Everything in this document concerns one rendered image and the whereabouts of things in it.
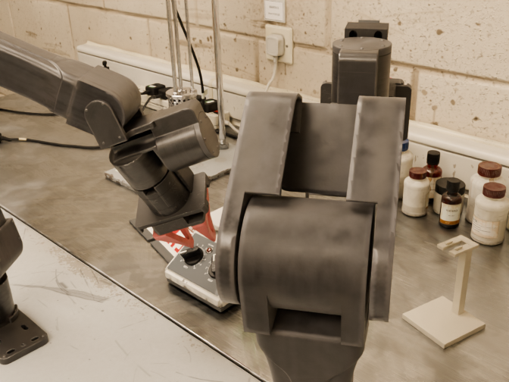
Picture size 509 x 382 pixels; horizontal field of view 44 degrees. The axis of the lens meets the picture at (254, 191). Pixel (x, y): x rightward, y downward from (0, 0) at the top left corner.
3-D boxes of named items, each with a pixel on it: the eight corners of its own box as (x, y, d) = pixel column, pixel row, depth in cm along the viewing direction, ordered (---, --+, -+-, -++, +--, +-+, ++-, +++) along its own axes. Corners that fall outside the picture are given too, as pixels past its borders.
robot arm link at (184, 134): (226, 140, 80) (187, 52, 76) (213, 168, 72) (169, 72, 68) (145, 167, 83) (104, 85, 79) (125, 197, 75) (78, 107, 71)
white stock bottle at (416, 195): (410, 219, 116) (414, 176, 112) (396, 208, 120) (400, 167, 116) (432, 214, 118) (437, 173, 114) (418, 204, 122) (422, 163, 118)
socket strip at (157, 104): (215, 130, 162) (214, 114, 160) (126, 100, 187) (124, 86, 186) (231, 124, 166) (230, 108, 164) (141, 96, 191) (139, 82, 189)
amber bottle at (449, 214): (437, 218, 116) (442, 175, 112) (457, 219, 116) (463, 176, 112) (439, 228, 113) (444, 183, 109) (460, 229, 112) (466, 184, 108)
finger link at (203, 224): (185, 228, 93) (153, 189, 87) (229, 215, 91) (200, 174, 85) (182, 265, 89) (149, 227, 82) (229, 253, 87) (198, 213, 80)
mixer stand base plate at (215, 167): (158, 202, 125) (157, 198, 125) (102, 176, 138) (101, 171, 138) (262, 158, 144) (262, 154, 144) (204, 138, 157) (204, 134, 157)
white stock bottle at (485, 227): (486, 227, 113) (493, 176, 108) (510, 240, 108) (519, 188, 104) (463, 235, 110) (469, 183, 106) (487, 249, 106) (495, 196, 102)
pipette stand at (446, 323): (444, 349, 84) (454, 267, 78) (401, 317, 90) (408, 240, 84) (485, 328, 87) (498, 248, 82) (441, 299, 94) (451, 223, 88)
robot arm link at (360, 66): (317, 34, 64) (297, 65, 54) (405, 36, 62) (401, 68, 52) (316, 141, 69) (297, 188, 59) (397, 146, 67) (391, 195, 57)
